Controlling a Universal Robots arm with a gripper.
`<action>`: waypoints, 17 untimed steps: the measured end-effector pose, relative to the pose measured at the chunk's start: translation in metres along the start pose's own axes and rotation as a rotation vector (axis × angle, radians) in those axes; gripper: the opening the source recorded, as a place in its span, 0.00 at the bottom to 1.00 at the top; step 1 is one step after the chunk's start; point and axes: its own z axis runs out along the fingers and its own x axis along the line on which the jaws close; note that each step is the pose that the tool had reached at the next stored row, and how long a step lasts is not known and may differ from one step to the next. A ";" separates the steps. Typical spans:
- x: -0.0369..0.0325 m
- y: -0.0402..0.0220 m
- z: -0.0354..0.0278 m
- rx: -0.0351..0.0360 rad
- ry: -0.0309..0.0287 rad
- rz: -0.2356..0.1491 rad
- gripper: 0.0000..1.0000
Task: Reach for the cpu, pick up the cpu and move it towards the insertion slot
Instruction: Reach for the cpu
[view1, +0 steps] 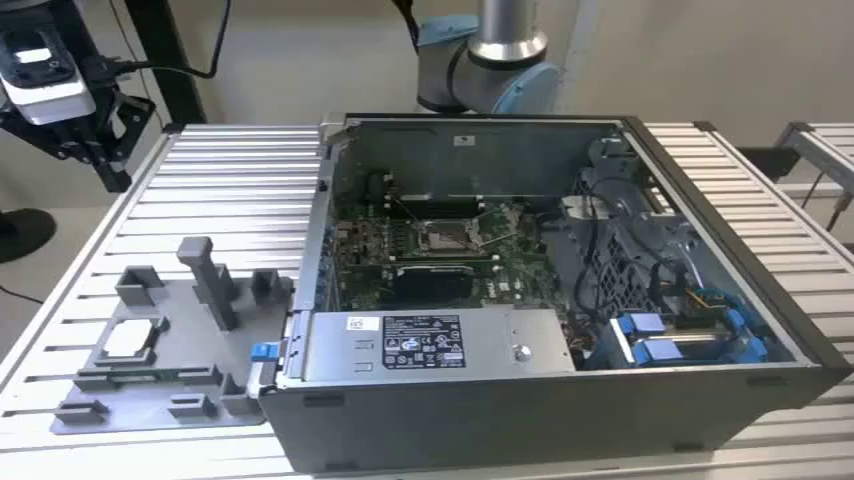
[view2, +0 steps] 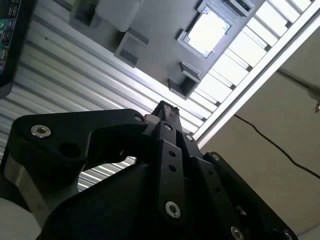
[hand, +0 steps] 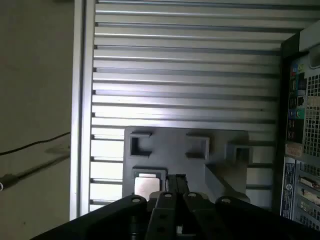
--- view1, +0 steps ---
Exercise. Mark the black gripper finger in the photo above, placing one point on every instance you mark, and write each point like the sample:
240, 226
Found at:
60, 147
136, 112

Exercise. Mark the silver square CPU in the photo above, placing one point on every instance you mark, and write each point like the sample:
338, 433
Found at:
127, 340

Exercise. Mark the black RAM slot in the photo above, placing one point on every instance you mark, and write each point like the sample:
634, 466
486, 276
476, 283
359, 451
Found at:
434, 198
447, 256
434, 205

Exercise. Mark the CPU socket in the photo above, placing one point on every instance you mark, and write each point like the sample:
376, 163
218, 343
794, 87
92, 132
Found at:
443, 240

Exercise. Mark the black upright pole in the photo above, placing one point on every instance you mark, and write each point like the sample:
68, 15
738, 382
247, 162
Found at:
167, 40

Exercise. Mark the black round stand base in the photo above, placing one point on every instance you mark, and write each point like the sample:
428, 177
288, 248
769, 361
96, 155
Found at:
23, 235

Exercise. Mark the grey parts rack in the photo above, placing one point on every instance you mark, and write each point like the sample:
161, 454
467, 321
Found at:
180, 350

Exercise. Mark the green RAM stick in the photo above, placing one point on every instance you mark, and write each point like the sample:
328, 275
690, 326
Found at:
143, 374

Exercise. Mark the small white case sticker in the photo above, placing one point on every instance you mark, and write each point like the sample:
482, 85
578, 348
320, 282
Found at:
464, 140

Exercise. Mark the blue case latch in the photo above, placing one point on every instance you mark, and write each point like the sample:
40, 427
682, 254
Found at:
262, 351

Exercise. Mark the silver power supply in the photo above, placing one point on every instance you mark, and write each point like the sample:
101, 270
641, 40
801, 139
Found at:
334, 350

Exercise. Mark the graphics card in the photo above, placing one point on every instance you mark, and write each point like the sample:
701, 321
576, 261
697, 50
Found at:
434, 287

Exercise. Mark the black power supply label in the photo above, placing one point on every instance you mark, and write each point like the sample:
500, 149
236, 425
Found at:
420, 342

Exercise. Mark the green motherboard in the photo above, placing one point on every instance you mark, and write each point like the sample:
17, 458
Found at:
520, 250

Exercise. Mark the open dark grey PC case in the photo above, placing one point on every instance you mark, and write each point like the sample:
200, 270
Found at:
467, 425

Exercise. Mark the grey perforated drive cage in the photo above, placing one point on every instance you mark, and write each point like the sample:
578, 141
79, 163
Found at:
620, 280

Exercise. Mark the blue disk carrier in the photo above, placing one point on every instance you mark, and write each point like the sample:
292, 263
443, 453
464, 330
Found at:
657, 352
643, 322

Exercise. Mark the aluminium slatted side table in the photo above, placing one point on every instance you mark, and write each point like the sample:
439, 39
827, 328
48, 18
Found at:
827, 145

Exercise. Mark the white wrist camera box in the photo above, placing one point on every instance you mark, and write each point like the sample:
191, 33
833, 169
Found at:
47, 95

